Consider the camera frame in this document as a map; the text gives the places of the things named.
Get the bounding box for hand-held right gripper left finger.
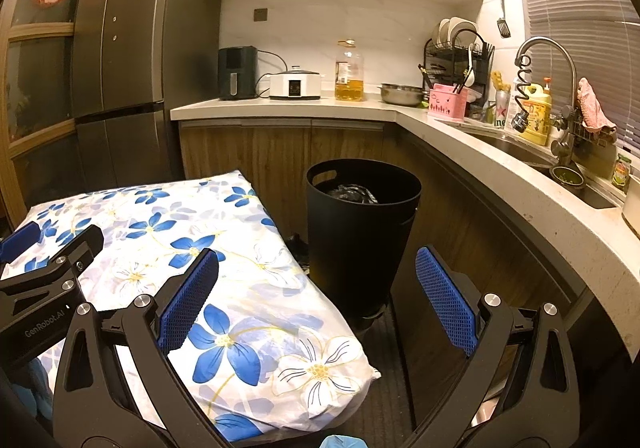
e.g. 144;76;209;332
52;248;236;448

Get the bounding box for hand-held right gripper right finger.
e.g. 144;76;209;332
415;244;583;448

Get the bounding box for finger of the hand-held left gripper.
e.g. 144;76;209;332
0;221;41;265
0;224;105;323

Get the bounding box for black trash bin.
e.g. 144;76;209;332
306;159;422;323

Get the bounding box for black plastic bag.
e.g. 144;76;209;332
327;184;381;205

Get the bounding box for blue floral blanket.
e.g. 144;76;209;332
0;169;381;444

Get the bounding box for pale stone countertop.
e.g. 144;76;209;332
170;98;640;359

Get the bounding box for wooden glass door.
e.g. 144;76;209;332
0;0;126;229

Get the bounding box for steel kitchen sink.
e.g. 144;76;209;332
465;125;618;209

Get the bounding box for small green bowl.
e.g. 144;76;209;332
550;165;586;191

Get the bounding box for light blue cloth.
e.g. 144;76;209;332
320;435;368;448

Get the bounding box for wooden lower cabinets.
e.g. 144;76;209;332
179;118;596;419

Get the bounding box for green drink can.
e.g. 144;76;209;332
494;90;511;129

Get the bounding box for pink plastic basket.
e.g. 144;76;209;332
427;82;469;119

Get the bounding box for yellow detergent bottle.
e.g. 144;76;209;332
520;78;553;146

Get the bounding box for dark steel refrigerator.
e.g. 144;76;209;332
70;0;223;189

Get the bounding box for steel mixing bowl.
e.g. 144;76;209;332
377;84;426;107

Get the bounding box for white pump bottle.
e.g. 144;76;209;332
505;78;523;131

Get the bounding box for green label jar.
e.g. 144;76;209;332
611;154;632;191

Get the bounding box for black air fryer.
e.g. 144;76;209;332
218;46;259;101

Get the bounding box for pink cloth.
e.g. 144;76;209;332
576;76;617;131

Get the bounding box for clear oil bottle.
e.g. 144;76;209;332
335;40;365;102

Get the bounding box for white electric cooker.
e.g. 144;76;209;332
269;66;322;101

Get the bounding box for white dishes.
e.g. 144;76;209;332
434;16;478;48

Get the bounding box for steel kitchen faucet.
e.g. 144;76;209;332
515;36;581;163

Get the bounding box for coiled black sprayer hose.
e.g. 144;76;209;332
511;55;533;133

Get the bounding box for wire sink caddy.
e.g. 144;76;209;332
570;115;618;145

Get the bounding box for black wire dish rack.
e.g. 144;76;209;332
423;28;496;108

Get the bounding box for black power cable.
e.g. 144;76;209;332
256;50;288;96

